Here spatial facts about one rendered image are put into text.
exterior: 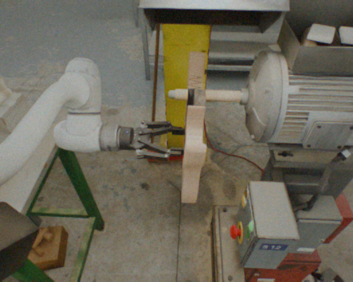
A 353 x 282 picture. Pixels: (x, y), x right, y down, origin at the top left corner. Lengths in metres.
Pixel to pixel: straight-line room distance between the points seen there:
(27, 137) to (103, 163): 1.67
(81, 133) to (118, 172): 1.36
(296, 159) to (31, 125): 0.69
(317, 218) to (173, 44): 1.18
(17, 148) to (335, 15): 0.78
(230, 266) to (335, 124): 0.99
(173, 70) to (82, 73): 0.98
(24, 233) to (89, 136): 0.64
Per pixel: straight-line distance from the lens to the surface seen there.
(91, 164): 2.29
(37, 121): 0.65
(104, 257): 1.85
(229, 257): 1.51
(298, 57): 0.64
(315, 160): 0.84
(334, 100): 0.71
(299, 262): 1.24
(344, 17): 0.81
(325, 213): 0.99
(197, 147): 0.58
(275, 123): 0.67
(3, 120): 1.10
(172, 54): 1.67
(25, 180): 1.07
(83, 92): 0.79
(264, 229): 0.66
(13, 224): 0.22
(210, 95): 0.73
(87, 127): 0.84
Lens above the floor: 1.69
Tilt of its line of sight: 46 degrees down
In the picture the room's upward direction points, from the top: straight up
